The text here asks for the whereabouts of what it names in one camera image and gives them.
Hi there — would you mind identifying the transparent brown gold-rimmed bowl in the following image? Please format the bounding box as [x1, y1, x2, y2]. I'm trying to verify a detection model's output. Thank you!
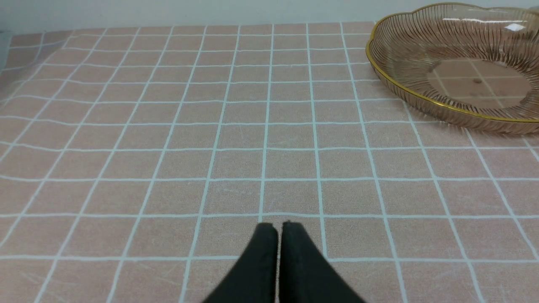
[366, 3, 539, 136]

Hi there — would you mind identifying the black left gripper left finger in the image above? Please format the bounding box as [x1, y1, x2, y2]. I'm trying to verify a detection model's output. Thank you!
[204, 223, 278, 303]

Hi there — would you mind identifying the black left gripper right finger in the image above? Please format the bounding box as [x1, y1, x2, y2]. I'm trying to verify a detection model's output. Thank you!
[279, 222, 365, 303]

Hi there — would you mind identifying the pink grid tablecloth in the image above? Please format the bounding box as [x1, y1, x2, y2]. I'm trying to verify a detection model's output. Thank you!
[0, 22, 538, 303]

